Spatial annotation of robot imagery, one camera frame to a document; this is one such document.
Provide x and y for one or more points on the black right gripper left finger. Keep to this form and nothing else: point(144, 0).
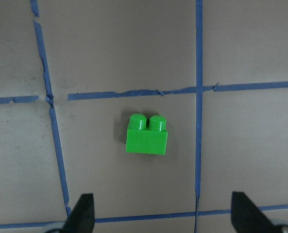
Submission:
point(82, 217)

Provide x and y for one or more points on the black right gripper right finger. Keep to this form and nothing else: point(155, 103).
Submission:
point(246, 217)

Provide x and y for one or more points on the green toy block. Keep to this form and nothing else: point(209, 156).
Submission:
point(147, 135)

